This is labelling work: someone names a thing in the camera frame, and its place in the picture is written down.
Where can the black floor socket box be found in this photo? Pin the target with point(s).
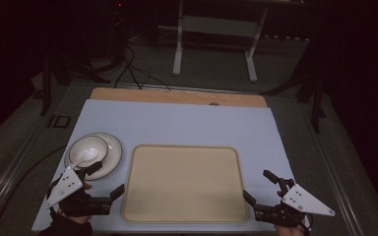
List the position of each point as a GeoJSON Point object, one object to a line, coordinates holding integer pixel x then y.
{"type": "Point", "coordinates": [60, 121]}

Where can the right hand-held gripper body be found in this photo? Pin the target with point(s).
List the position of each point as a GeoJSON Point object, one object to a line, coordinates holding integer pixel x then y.
{"type": "Point", "coordinates": [303, 200]}

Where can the person's left hand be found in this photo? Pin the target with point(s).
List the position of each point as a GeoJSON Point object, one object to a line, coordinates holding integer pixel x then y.
{"type": "Point", "coordinates": [74, 203]}

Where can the white bowl with dark rim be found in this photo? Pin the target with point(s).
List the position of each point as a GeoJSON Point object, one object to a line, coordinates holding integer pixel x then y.
{"type": "Point", "coordinates": [92, 142]}

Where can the person's right hand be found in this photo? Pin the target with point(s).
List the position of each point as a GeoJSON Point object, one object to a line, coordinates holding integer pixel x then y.
{"type": "Point", "coordinates": [288, 231]}

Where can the white ceramic spoon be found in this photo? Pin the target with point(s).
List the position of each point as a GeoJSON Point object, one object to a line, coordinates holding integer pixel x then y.
{"type": "Point", "coordinates": [90, 153]}

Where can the metal floor rail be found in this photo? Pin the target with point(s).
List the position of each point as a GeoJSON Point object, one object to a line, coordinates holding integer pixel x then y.
{"type": "Point", "coordinates": [10, 177]}
{"type": "Point", "coordinates": [338, 177]}

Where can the white metal stand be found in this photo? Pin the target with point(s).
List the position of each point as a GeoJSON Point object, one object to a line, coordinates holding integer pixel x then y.
{"type": "Point", "coordinates": [177, 49]}

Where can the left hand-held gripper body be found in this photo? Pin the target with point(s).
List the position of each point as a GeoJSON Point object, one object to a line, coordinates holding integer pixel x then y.
{"type": "Point", "coordinates": [66, 185]}

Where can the beige tray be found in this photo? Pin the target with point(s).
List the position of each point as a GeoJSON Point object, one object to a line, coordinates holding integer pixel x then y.
{"type": "Point", "coordinates": [183, 183]}

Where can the light blue table mat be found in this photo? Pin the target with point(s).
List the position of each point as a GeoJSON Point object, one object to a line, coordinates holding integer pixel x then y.
{"type": "Point", "coordinates": [183, 124]}

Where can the white plate with dark rim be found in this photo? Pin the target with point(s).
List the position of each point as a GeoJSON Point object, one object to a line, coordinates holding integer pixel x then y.
{"type": "Point", "coordinates": [114, 154]}

